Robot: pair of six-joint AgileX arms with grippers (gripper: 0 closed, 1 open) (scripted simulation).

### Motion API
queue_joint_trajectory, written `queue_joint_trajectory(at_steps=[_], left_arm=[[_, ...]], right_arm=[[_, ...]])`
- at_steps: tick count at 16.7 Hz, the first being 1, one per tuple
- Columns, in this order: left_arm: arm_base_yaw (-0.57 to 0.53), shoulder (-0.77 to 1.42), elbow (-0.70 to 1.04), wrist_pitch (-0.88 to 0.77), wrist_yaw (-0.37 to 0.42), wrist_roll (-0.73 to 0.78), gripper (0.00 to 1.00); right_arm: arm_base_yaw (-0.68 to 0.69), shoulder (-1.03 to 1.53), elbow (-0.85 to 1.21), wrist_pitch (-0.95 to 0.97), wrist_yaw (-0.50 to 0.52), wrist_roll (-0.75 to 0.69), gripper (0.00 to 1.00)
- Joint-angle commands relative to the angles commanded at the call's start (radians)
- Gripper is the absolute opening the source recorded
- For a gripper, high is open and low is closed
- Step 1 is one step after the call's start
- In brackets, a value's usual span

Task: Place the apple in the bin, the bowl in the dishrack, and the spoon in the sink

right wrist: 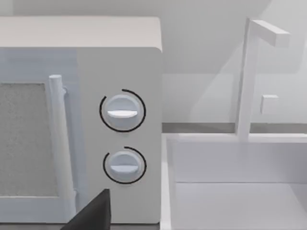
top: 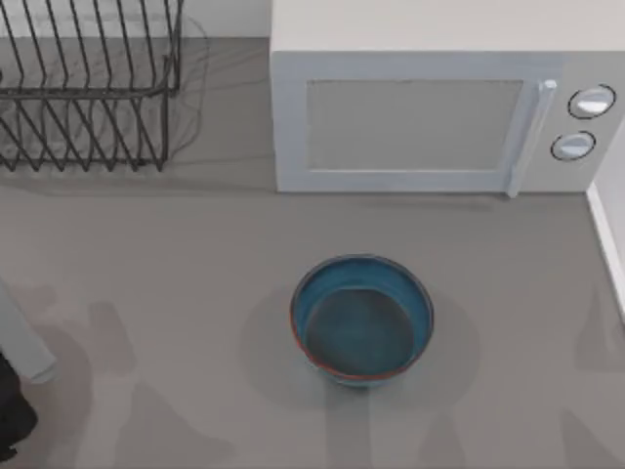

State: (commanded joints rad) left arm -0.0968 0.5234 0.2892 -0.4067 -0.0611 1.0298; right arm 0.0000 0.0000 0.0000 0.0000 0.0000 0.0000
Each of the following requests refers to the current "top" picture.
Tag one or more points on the blue bowl with red rim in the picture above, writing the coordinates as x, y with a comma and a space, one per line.
361, 332

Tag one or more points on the pale microwave door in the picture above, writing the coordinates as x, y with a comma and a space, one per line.
293, 122

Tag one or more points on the pale microwave oven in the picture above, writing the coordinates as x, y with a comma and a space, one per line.
415, 29

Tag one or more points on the small round microwave knob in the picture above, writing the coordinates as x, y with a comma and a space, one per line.
572, 146

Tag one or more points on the large round microwave knob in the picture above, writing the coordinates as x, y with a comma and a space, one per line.
591, 101

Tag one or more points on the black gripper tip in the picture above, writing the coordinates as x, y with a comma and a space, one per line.
12, 410

